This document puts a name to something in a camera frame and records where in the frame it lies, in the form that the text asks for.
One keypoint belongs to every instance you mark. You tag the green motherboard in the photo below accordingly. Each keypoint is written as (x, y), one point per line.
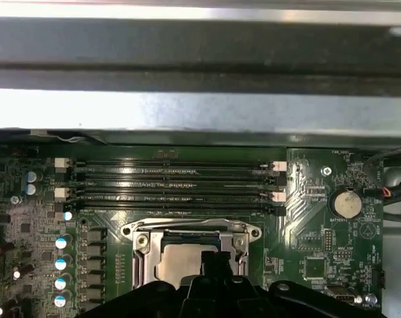
(306, 185)

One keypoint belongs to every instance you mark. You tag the internal USB port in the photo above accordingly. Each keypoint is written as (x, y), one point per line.
(344, 298)

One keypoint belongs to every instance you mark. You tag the grey square inductor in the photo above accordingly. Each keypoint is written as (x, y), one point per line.
(95, 265)
(95, 280)
(95, 250)
(95, 235)
(95, 295)

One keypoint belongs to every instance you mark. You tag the black board connector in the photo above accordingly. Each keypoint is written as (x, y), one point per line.
(379, 278)

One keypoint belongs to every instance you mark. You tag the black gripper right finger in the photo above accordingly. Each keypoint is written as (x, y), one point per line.
(303, 301)

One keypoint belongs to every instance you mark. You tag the dark open PC case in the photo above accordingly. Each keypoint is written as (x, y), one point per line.
(200, 109)

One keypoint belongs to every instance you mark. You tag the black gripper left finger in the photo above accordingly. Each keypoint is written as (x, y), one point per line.
(147, 301)

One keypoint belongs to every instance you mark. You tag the silver CPU plate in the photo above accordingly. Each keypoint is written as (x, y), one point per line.
(178, 261)

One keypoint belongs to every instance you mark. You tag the CPU socket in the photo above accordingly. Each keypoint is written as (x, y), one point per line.
(141, 248)

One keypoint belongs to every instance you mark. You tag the coin cell battery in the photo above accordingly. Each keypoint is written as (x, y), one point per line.
(347, 203)

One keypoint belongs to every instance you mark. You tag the blue-topped capacitor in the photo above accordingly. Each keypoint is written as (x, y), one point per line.
(67, 216)
(34, 176)
(60, 300)
(61, 264)
(62, 242)
(32, 189)
(60, 284)

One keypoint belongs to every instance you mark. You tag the RAM slot white latches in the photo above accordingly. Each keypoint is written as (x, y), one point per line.
(187, 163)
(120, 195)

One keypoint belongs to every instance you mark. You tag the RAM slot black latches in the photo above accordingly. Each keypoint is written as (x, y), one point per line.
(120, 177)
(153, 207)

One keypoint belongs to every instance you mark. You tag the motherboard screw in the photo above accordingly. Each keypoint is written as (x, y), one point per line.
(326, 171)
(15, 199)

